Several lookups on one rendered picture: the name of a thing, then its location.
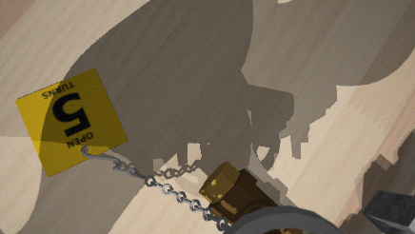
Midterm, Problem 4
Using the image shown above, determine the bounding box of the grey pipe manifold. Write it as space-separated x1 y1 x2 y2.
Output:
199 161 415 234

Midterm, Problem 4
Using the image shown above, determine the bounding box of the yellow square tag on metal chain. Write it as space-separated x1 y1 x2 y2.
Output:
15 68 230 231

